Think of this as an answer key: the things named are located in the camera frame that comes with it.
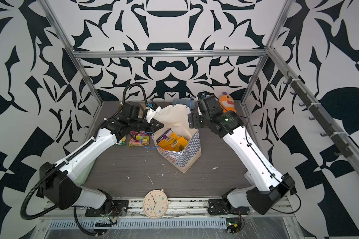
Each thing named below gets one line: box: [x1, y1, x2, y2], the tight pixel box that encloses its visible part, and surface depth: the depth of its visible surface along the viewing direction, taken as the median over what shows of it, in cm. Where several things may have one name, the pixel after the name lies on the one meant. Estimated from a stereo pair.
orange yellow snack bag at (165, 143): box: [158, 132, 180, 150], surface depth 93 cm
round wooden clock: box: [142, 188, 171, 220], surface depth 75 cm
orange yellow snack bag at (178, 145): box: [164, 136, 189, 152], surface depth 87 cm
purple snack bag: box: [156, 127, 174, 144], surface depth 101 cm
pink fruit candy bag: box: [128, 130, 151, 147], surface depth 97 cm
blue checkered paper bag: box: [151, 103, 202, 174], surface depth 85 cm
